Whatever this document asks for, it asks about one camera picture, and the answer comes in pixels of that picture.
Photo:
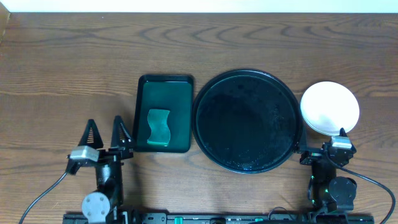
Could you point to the black rectangular water tray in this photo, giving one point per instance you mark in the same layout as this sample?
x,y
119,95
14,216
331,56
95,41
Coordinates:
x,y
166,92

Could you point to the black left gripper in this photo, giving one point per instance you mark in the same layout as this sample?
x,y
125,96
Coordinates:
x,y
109,154

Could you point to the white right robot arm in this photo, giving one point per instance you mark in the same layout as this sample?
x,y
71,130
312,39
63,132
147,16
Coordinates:
x,y
332,196

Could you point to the white plate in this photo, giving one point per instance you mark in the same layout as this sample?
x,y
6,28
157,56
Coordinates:
x,y
327,107

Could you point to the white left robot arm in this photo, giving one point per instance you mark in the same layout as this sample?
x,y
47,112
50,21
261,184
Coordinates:
x,y
103,205

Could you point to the green scouring sponge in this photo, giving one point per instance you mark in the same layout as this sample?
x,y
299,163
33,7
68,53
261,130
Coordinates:
x,y
160,134

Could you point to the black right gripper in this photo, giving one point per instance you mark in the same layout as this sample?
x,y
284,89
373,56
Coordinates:
x,y
312,156

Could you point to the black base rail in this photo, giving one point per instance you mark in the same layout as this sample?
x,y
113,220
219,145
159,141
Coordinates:
x,y
163,218

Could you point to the black round serving tray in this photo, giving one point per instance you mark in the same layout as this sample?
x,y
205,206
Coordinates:
x,y
247,121

